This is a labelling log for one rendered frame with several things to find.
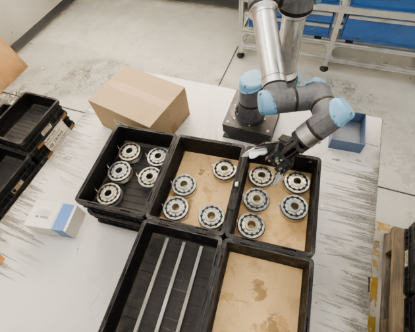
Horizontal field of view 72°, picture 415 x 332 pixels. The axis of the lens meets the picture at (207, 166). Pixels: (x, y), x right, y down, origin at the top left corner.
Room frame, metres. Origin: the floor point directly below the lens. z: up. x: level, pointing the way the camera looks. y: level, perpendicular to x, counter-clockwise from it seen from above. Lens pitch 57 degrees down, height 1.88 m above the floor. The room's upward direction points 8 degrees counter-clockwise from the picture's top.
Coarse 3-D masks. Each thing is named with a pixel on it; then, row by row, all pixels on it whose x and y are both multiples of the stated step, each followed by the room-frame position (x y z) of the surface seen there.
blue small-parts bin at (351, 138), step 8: (352, 120) 0.90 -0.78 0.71; (360, 120) 0.89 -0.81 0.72; (344, 128) 0.87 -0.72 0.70; (352, 128) 0.86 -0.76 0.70; (360, 128) 0.85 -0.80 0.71; (336, 136) 0.82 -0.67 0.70; (344, 136) 0.82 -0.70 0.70; (352, 136) 0.81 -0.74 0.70; (360, 136) 0.80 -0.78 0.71; (328, 144) 0.78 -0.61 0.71; (336, 144) 0.76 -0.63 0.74; (344, 144) 0.74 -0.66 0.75; (352, 144) 0.73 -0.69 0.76; (360, 144) 0.72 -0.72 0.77
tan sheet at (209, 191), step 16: (192, 160) 0.72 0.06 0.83; (208, 160) 0.71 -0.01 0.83; (176, 176) 0.65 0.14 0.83; (192, 176) 0.64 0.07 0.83; (208, 176) 0.63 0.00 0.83; (208, 192) 0.55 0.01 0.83; (224, 192) 0.54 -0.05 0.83; (176, 208) 0.50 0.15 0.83; (192, 208) 0.49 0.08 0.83; (224, 208) 0.47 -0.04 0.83; (192, 224) 0.42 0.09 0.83
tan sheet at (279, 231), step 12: (276, 192) 0.50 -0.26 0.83; (240, 204) 0.48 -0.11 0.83; (276, 204) 0.45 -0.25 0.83; (240, 216) 0.43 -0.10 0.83; (264, 216) 0.41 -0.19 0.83; (276, 216) 0.40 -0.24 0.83; (276, 228) 0.36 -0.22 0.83; (288, 228) 0.35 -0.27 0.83; (300, 228) 0.34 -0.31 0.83; (264, 240) 0.32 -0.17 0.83; (276, 240) 0.31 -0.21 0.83; (288, 240) 0.30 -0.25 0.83; (300, 240) 0.30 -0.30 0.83
